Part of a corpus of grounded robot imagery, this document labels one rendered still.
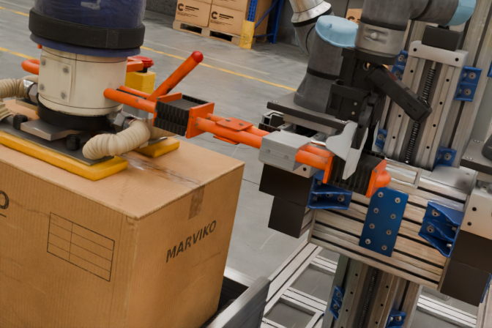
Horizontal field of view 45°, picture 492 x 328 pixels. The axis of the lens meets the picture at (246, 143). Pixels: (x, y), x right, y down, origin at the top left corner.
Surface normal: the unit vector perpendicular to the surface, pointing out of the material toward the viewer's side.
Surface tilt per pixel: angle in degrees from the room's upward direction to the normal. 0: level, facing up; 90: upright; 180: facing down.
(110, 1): 79
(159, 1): 90
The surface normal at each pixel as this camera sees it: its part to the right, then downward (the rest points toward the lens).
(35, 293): -0.44, 0.21
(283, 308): 0.18, -0.93
